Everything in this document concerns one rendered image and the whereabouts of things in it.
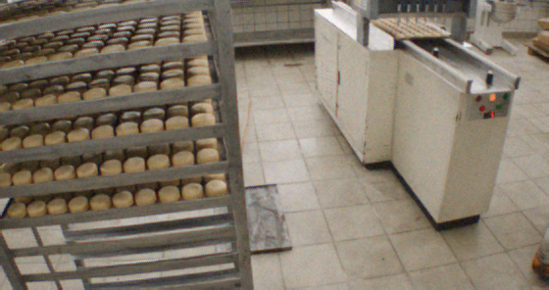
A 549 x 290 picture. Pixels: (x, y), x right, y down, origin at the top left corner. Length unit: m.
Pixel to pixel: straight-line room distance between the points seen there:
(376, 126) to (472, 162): 0.74
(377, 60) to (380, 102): 0.27
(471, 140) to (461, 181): 0.24
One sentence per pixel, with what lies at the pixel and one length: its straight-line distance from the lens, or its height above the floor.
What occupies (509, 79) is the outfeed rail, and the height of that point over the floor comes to 0.87.
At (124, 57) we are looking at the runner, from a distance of 0.87.
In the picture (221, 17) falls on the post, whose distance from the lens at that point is 0.82.
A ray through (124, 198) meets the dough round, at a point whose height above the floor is 0.97.
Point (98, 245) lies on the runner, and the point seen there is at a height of 0.87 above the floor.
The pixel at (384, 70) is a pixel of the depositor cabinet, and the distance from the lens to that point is 2.64.
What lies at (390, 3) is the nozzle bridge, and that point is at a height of 1.10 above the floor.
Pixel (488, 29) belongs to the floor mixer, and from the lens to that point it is 6.35.
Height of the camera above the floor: 1.55
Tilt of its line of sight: 27 degrees down
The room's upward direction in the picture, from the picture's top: 2 degrees counter-clockwise
